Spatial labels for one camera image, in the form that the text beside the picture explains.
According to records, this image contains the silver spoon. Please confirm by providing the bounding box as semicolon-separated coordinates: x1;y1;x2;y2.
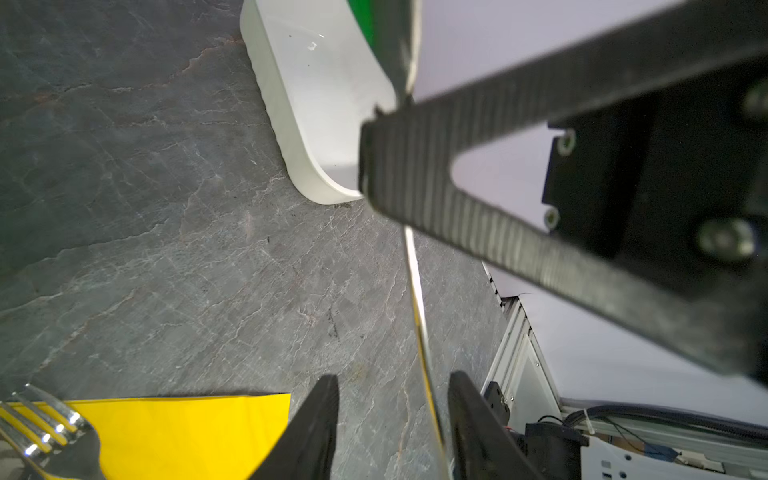
350;0;452;480

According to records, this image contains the yellow paper napkin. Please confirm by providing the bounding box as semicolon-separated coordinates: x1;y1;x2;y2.
66;393;291;479

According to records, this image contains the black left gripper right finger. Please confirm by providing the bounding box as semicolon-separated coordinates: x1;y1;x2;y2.
448;371;542;479

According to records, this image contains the white plastic tray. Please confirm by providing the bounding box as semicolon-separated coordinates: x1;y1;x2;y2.
239;0;396;205

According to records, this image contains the silver fork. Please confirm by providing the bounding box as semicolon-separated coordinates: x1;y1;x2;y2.
1;383;107;480

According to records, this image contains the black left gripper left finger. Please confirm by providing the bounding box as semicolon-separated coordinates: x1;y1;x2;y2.
250;374;339;480

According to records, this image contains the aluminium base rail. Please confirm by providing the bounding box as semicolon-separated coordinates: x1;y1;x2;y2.
483;299;767;479

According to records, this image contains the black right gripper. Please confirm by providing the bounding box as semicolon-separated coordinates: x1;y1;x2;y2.
359;1;767;375

